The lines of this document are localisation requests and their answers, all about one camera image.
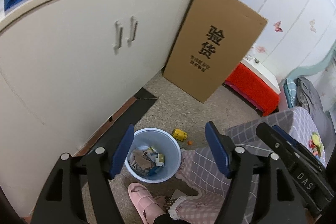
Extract grey checkered tablecloth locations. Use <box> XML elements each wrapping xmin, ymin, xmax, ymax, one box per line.
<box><xmin>224</xmin><ymin>107</ymin><xmax>334</xmax><ymax>215</ymax></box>

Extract pink butterfly sticker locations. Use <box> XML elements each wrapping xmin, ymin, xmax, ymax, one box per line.
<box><xmin>273</xmin><ymin>20</ymin><xmax>283</xmax><ymax>32</ymax></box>

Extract large brown cardboard box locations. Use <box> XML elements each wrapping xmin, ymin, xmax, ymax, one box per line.
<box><xmin>163</xmin><ymin>0</ymin><xmax>267</xmax><ymax>103</ymax></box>

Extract blue plaid pillow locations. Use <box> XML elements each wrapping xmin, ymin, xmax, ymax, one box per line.
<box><xmin>283</xmin><ymin>78</ymin><xmax>297</xmax><ymax>108</ymax></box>

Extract pink checkered pants leg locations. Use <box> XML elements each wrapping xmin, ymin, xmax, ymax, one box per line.
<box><xmin>167</xmin><ymin>147</ymin><xmax>232</xmax><ymax>223</ymax></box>

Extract teal bunk bed frame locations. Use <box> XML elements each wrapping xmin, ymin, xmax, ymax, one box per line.
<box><xmin>287</xmin><ymin>43</ymin><xmax>335</xmax><ymax>80</ymax></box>

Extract red white storage bench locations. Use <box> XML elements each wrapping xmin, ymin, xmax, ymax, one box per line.
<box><xmin>224</xmin><ymin>59</ymin><xmax>281</xmax><ymax>116</ymax></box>

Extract grey folded blanket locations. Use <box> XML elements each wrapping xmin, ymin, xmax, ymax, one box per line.
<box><xmin>295</xmin><ymin>77</ymin><xmax>334</xmax><ymax>137</ymax></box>

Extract beige butterfly sticker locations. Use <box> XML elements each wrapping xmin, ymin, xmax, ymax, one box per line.
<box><xmin>309</xmin><ymin>19</ymin><xmax>317</xmax><ymax>33</ymax></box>

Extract green plush toy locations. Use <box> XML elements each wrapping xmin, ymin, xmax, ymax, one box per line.
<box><xmin>309</xmin><ymin>132</ymin><xmax>324</xmax><ymax>159</ymax></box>

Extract pink slipper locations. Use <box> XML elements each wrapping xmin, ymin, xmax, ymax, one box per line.
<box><xmin>127</xmin><ymin>183</ymin><xmax>166</xmax><ymax>224</ymax></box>

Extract white cabinet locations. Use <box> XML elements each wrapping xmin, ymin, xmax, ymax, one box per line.
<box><xmin>1</xmin><ymin>0</ymin><xmax>191</xmax><ymax>217</ymax></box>

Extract light blue trash bin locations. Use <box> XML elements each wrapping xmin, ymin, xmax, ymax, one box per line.
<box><xmin>125</xmin><ymin>128</ymin><xmax>182</xmax><ymax>184</ymax></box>

